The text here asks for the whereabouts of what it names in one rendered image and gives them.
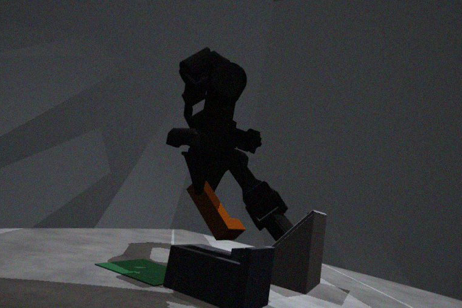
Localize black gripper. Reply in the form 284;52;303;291
166;108;248;195

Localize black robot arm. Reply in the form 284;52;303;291
179;47;293;241

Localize orange l-shaped part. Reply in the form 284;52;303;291
187;181;246;240

